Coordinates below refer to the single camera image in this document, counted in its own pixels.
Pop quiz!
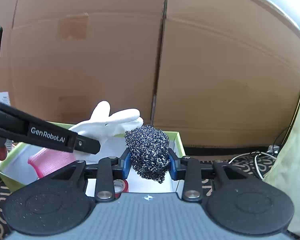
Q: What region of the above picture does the white glove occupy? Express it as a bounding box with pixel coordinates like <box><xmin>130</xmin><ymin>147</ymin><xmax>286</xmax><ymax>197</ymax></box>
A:
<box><xmin>69</xmin><ymin>101</ymin><xmax>143</xmax><ymax>146</ymax></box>

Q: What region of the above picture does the black mesh scrubber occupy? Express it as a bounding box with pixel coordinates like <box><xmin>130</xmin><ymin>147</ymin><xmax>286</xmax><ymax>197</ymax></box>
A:
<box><xmin>124</xmin><ymin>125</ymin><xmax>170</xmax><ymax>184</ymax></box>

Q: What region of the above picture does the red tape roll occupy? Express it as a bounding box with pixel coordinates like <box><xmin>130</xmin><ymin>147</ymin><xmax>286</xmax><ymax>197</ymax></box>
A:
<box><xmin>114</xmin><ymin>179</ymin><xmax>129</xmax><ymax>198</ymax></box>

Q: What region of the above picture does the white shipping label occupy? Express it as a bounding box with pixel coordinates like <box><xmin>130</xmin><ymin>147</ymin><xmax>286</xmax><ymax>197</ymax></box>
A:
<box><xmin>0</xmin><ymin>92</ymin><xmax>11</xmax><ymax>106</ymax></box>

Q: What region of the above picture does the green storage box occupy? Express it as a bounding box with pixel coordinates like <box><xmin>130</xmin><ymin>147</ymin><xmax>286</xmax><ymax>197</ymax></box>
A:
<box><xmin>0</xmin><ymin>121</ymin><xmax>186</xmax><ymax>194</ymax></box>

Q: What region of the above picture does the pink glove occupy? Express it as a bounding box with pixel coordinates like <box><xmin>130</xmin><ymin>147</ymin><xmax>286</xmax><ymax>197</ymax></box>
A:
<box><xmin>27</xmin><ymin>148</ymin><xmax>76</xmax><ymax>179</ymax></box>

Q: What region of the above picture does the patterned black rug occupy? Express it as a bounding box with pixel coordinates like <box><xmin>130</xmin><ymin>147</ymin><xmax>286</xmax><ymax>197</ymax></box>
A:
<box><xmin>0</xmin><ymin>152</ymin><xmax>278</xmax><ymax>240</ymax></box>

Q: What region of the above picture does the cream fabric bag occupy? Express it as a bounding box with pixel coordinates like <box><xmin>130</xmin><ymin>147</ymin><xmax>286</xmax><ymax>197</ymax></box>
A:
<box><xmin>263</xmin><ymin>106</ymin><xmax>300</xmax><ymax>236</ymax></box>

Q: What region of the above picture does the large brown cardboard box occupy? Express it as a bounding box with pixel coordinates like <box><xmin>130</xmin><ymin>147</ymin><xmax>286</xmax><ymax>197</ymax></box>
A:
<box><xmin>0</xmin><ymin>0</ymin><xmax>300</xmax><ymax>147</ymax></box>

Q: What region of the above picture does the white cable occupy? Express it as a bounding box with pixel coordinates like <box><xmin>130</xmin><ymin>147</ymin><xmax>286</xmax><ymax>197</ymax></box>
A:
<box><xmin>228</xmin><ymin>146</ymin><xmax>281</xmax><ymax>181</ymax></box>

